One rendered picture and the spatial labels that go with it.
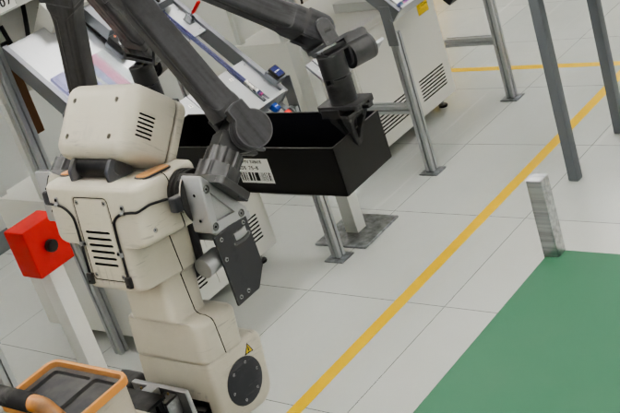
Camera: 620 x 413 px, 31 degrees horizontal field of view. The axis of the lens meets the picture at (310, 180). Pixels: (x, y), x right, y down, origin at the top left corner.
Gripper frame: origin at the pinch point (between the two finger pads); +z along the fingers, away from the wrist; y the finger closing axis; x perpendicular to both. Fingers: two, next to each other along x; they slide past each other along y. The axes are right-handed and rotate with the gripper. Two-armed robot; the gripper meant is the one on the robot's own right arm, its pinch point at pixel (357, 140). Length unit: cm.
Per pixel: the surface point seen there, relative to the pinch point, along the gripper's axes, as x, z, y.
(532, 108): -250, 111, 109
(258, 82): -110, 32, 131
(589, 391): 49, 15, -70
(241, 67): -110, 26, 137
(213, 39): -113, 16, 149
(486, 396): 54, 15, -56
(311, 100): -134, 51, 131
